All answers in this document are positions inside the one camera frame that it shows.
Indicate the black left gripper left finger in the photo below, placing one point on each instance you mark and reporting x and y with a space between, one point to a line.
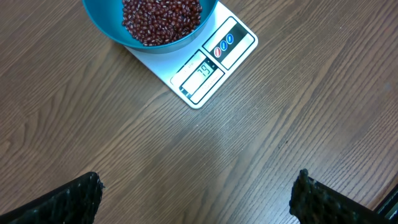
74 202

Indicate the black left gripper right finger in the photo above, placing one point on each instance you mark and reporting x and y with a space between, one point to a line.
311 202

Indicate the white kitchen scale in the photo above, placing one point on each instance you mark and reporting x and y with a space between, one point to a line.
197 70

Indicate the blue bowl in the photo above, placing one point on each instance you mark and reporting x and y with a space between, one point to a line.
107 15

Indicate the red beans in bowl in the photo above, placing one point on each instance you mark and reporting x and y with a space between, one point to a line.
160 22

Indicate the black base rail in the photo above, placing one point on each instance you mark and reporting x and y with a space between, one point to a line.
388 207

